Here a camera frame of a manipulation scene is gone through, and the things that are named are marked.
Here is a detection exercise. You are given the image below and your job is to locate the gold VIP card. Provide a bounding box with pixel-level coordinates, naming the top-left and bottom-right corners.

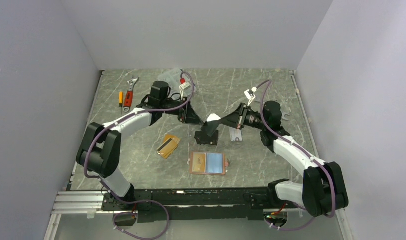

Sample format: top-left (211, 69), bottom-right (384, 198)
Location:
top-left (190, 152), bottom-right (206, 174)

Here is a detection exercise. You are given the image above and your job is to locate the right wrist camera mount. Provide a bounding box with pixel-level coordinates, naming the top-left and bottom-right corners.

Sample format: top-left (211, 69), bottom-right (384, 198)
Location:
top-left (244, 87), bottom-right (257, 106)

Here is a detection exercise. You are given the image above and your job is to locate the black VIP card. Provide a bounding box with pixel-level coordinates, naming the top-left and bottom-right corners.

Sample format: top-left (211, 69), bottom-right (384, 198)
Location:
top-left (201, 113), bottom-right (221, 137)

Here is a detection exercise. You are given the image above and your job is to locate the silver VIP card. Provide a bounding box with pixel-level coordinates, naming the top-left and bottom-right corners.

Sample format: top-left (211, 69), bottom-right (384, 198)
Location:
top-left (228, 127), bottom-right (243, 142)

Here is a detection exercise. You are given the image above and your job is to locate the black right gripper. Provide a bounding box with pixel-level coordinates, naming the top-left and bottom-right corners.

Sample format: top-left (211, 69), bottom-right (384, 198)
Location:
top-left (218, 103), bottom-right (268, 131)

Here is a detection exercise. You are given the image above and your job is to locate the tan leather card holder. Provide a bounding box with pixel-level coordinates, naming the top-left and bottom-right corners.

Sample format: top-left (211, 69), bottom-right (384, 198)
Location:
top-left (188, 151), bottom-right (226, 176)

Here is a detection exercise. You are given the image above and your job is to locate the clear plastic screw box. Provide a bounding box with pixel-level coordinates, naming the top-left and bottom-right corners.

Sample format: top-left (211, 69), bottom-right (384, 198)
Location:
top-left (157, 68), bottom-right (191, 97)

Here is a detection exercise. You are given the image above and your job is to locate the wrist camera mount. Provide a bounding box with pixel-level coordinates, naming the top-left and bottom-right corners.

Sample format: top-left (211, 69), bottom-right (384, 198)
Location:
top-left (179, 78), bottom-right (193, 99)
top-left (244, 87), bottom-right (257, 106)

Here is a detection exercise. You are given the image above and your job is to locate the red handled adjustable wrench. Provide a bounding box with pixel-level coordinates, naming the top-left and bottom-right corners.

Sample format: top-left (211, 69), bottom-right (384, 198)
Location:
top-left (122, 77), bottom-right (139, 113)

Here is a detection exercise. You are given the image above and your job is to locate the silver open end wrench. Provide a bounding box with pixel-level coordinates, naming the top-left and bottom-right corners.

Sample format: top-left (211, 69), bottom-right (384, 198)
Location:
top-left (255, 96), bottom-right (291, 121)

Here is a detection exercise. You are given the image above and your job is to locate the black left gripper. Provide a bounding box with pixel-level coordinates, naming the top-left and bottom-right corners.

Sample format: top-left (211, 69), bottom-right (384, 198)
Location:
top-left (160, 96), bottom-right (204, 126)

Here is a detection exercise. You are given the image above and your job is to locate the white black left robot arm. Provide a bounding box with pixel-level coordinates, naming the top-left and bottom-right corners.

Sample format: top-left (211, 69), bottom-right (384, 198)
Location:
top-left (76, 81), bottom-right (203, 210)

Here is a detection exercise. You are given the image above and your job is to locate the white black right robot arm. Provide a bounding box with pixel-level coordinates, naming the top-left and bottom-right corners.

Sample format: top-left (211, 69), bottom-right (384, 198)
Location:
top-left (219, 101), bottom-right (349, 217)

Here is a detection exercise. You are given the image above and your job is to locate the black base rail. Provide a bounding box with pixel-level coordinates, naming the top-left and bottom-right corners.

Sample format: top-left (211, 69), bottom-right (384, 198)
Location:
top-left (101, 187), bottom-right (296, 223)

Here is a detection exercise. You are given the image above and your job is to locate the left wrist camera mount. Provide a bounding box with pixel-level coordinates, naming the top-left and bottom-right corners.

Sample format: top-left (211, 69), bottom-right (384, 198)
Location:
top-left (179, 78), bottom-right (193, 99)

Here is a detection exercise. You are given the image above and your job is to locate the small yellow handled screwdriver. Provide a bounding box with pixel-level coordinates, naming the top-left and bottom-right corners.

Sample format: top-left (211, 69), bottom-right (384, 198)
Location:
top-left (118, 91), bottom-right (123, 108)

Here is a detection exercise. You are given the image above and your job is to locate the black card stack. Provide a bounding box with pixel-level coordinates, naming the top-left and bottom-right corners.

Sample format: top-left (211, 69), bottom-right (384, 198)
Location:
top-left (194, 130), bottom-right (219, 146)

